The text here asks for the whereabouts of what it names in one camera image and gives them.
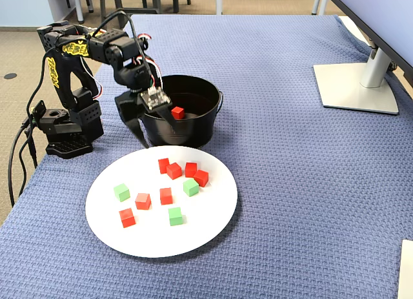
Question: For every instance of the blue woven cloth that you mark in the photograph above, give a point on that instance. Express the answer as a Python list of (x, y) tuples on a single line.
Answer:
[(274, 182)]

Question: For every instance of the black floor disc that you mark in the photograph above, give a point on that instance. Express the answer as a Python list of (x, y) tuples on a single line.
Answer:
[(10, 76)]

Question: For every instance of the dark chair base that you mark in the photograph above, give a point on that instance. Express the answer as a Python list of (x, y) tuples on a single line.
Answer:
[(175, 5)]

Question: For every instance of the white round plate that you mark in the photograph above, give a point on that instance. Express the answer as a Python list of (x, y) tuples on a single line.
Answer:
[(200, 221)]

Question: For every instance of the white table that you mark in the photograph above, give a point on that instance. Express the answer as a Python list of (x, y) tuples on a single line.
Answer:
[(218, 5)]

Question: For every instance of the white grey furniture legs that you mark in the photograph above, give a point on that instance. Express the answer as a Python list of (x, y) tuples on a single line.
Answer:
[(316, 2)]

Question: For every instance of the black chair legs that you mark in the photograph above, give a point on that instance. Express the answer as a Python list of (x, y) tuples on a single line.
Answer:
[(90, 5)]

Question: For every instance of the white table leg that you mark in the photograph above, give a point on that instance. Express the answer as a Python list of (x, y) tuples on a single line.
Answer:
[(80, 8)]

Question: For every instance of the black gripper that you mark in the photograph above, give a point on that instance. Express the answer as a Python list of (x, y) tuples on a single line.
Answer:
[(126, 108)]

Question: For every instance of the green cube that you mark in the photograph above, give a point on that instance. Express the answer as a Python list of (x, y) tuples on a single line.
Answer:
[(121, 192), (175, 216), (191, 187)]

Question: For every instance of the computer monitor screen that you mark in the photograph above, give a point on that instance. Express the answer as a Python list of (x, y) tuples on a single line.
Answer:
[(387, 15)]

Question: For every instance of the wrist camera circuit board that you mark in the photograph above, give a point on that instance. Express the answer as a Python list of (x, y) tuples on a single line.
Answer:
[(156, 98)]

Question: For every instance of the red cube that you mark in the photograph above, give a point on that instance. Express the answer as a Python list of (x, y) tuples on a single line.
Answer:
[(143, 201), (191, 169), (174, 170), (166, 195), (127, 217), (162, 165), (177, 112), (201, 178)]

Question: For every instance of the grey metal stool frame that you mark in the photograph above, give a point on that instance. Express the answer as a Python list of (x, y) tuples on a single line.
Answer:
[(103, 5)]

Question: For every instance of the silver monitor stand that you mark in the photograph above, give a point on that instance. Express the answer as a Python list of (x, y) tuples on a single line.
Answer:
[(355, 92)]

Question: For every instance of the black metal bucket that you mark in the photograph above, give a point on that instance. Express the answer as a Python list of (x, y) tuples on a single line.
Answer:
[(193, 131)]

